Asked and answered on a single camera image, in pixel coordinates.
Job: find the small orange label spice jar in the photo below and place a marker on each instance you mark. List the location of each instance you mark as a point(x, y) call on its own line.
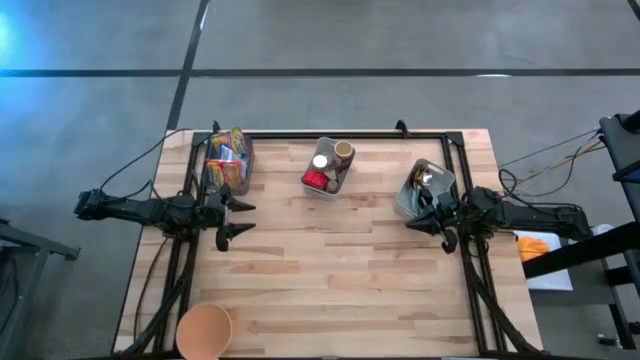
point(332, 185)

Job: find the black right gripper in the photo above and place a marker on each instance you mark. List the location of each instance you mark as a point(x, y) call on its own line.
point(447, 207)

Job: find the white plastic container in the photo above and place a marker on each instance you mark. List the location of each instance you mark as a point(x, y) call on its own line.
point(602, 229)

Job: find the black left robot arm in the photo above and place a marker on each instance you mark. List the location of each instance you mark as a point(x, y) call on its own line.
point(145, 210)

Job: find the white label spice jar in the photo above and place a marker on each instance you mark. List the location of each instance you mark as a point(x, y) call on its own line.
point(320, 161)

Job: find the dark metal stand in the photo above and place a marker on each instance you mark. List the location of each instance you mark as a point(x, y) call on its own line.
point(40, 245)

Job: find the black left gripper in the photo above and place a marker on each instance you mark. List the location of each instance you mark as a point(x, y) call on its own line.
point(222, 215)

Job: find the salmon pink bowl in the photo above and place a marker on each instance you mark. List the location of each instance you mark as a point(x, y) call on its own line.
point(204, 331)

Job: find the white paper sheet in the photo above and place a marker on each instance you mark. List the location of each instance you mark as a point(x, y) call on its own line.
point(550, 282)

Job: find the blue chip bag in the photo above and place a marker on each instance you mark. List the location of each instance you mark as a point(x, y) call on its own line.
point(235, 156)

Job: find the dark translucent plastic bin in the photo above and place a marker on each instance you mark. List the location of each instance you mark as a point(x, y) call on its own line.
point(248, 175)

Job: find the pink cube box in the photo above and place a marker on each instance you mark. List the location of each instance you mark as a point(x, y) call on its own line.
point(315, 179)

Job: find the tan peanut butter jar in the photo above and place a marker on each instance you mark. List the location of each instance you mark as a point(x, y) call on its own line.
point(344, 149)

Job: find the white plastic bin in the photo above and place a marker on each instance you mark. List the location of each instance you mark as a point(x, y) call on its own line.
point(325, 192)
point(442, 175)

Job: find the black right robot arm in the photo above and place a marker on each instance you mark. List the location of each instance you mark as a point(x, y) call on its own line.
point(530, 212)

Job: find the orange cloth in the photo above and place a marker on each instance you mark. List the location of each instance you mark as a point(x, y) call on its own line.
point(532, 248)

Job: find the black frame clamp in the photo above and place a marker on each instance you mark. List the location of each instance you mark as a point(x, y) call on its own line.
point(215, 126)
point(401, 127)

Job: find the dark side table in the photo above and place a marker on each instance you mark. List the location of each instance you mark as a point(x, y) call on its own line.
point(620, 145)

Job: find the red ramen noodle packet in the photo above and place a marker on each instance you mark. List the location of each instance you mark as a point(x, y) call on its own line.
point(220, 175)

